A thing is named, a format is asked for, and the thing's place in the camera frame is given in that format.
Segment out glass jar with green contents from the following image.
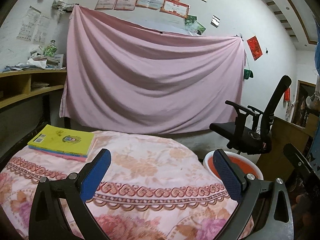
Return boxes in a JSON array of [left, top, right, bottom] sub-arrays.
[[44, 40, 58, 56]]

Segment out white box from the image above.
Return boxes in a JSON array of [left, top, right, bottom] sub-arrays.
[[46, 54, 64, 68]]

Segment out blue book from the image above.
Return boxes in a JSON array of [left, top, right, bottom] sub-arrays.
[[29, 146, 88, 158]]

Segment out yellow book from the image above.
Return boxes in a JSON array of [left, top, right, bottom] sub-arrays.
[[27, 124, 95, 157]]

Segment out pink hanging cloth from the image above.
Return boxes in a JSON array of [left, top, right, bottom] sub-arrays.
[[59, 5, 247, 135]]

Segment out wooden shelf desk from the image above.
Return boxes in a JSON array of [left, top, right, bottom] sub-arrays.
[[0, 67, 67, 109]]

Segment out white calendar sheet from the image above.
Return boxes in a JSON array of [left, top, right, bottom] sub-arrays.
[[34, 15, 50, 43], [17, 6, 42, 41]]

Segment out red basin with white rim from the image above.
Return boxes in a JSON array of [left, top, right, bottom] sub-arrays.
[[202, 151, 263, 180]]

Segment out wooden side desk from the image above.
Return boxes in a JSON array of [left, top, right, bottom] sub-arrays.
[[270, 116, 313, 180]]

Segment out black office chair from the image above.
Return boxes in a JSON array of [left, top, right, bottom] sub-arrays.
[[209, 75, 292, 155]]

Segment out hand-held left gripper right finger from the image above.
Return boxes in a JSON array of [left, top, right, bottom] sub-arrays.
[[213, 149, 294, 240]]

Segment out stack of papers in shelf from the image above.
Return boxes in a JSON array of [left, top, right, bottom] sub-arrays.
[[31, 81, 50, 90]]

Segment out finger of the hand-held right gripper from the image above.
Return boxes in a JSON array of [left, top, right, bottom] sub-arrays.
[[284, 143, 320, 193]]

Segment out pink book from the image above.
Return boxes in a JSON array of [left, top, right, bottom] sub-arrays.
[[32, 139, 97, 162]]

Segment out wire wall rack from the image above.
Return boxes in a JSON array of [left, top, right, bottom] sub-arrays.
[[52, 0, 75, 13]]

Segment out pile of loose papers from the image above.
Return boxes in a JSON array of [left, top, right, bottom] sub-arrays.
[[2, 52, 48, 71]]

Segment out floral tablecloth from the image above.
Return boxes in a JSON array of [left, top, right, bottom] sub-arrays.
[[0, 130, 253, 240]]

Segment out red wall paper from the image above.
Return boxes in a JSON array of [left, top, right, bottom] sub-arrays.
[[247, 35, 263, 61]]

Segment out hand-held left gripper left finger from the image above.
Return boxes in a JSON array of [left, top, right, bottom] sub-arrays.
[[29, 148, 112, 240]]

